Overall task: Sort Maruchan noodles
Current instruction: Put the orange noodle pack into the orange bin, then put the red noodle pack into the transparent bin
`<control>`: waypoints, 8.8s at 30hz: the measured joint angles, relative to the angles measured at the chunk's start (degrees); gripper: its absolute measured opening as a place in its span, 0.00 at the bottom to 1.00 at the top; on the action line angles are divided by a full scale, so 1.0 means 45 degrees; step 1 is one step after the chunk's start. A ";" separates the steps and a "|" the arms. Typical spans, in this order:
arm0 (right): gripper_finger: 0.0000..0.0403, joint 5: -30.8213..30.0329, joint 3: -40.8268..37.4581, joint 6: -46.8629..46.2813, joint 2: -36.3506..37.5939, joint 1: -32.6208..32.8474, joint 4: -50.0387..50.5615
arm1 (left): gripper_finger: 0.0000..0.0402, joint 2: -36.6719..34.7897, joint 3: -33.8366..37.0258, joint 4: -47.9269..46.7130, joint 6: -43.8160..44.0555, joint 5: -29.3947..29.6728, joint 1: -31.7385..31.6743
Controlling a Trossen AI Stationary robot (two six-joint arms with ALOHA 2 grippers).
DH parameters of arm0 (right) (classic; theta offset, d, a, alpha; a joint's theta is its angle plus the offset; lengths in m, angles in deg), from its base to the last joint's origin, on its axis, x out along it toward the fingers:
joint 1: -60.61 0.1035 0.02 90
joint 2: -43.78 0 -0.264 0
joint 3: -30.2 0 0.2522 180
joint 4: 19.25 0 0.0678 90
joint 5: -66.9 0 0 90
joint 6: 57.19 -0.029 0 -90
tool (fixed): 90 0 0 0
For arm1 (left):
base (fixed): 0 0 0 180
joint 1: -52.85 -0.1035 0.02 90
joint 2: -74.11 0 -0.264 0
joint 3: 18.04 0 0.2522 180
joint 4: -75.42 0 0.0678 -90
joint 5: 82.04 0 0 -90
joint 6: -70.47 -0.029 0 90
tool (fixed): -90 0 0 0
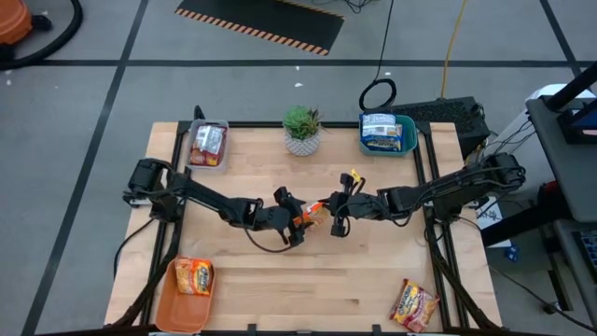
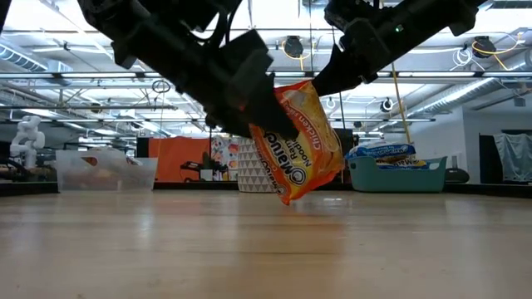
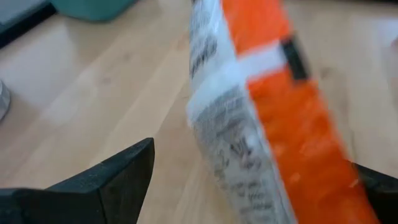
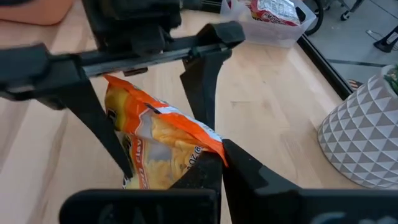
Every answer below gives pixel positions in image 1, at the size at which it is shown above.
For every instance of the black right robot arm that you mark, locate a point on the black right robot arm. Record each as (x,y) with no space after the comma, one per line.
(443,191)

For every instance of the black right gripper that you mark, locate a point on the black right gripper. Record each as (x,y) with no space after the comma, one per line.
(364,206)

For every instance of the black aluminium table frame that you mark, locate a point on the black aluminium table frame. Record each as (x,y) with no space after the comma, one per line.
(261,124)

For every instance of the teal plastic bin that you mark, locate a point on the teal plastic bin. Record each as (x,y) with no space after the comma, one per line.
(409,140)

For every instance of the white round stool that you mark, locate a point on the white round stool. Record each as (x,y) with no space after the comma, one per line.
(550,88)

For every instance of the black upright post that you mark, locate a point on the black upright post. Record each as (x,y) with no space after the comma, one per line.
(198,113)

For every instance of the black table leg beam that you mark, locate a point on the black table leg beam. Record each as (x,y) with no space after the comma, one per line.
(513,228)

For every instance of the orange plastic bin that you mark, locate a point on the orange plastic bin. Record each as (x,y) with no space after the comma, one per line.
(182,312)

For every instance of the grey metal mounting plate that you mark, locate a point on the grey metal mounting plate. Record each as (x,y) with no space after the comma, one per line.
(133,201)

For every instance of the small blue object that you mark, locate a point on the small blue object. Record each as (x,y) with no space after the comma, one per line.
(511,253)

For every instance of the succulent in white patterned pot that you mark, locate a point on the succulent in white patterned pot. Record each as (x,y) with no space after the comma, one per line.
(302,133)

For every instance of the black computer case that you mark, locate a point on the black computer case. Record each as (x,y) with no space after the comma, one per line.
(438,114)

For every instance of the orange Maruchan noodle pack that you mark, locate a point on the orange Maruchan noodle pack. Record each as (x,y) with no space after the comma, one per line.
(316,217)
(193,276)

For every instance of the orange shop vacuum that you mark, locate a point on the orange shop vacuum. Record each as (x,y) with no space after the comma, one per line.
(11,21)

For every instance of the grey side table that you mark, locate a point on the grey side table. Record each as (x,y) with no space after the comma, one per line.
(573,177)

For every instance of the red button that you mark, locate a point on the red button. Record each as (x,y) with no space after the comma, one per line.
(549,189)

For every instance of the white paper sheet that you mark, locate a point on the white paper sheet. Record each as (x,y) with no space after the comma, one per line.
(490,219)

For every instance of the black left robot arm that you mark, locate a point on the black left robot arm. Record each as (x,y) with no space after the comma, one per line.
(210,200)

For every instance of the black slanted pole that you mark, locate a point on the black slanted pole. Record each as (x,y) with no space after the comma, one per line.
(571,86)

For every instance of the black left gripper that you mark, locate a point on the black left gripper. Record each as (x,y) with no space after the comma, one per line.
(275,217)

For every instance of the black keyboard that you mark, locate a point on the black keyboard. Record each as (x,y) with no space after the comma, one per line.
(590,252)

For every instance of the clear plastic bin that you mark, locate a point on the clear plastic bin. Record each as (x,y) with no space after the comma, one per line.
(223,163)

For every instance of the black hazard-striped floor mat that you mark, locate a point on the black hazard-striped floor mat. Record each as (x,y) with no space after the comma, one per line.
(261,21)

